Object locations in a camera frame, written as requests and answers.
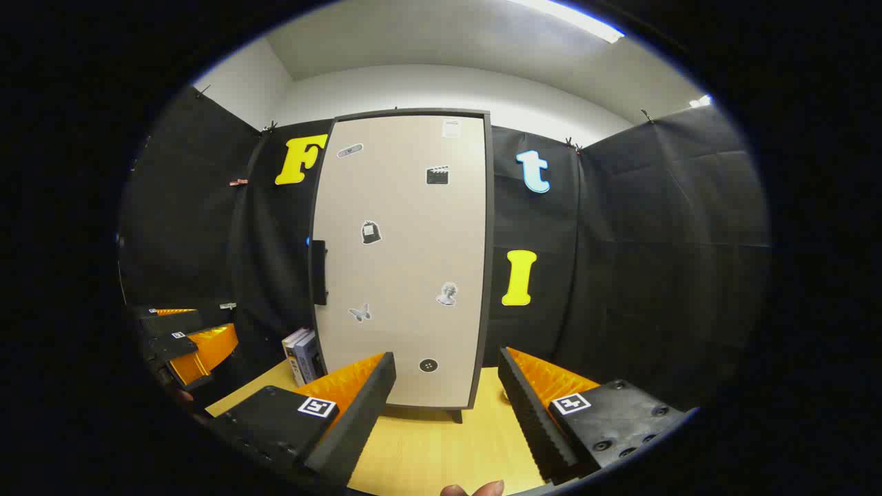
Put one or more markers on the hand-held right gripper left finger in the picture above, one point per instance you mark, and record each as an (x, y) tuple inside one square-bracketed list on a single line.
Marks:
[(358, 420)]

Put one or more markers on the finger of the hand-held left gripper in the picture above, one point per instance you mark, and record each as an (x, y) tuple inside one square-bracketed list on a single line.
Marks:
[(172, 322), (207, 351)]

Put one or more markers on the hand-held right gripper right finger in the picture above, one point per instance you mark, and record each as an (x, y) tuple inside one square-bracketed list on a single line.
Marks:
[(534, 420)]

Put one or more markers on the dark grey cabinet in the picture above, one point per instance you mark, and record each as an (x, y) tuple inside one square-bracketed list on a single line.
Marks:
[(489, 275)]

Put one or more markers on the beige cabinet door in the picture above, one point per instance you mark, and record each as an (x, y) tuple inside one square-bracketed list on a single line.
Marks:
[(400, 262)]

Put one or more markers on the blue spine book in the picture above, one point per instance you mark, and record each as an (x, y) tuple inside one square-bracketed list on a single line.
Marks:
[(310, 362)]

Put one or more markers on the beige spine book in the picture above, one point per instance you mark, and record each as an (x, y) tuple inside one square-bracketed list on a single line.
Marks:
[(286, 348)]

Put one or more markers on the white spine book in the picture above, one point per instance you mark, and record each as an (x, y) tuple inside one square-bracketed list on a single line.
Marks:
[(295, 358)]

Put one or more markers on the black backdrop cloth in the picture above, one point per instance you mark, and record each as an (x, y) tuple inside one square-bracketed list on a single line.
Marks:
[(620, 275)]

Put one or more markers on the black backdrop clip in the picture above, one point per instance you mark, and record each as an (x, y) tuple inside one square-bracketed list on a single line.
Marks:
[(202, 91), (647, 116), (572, 145), (269, 127)]

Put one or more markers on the small ceiling light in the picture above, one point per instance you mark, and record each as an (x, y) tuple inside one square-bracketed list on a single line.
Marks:
[(700, 102)]

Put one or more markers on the long ceiling light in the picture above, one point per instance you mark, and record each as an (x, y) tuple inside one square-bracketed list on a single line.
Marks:
[(572, 19)]

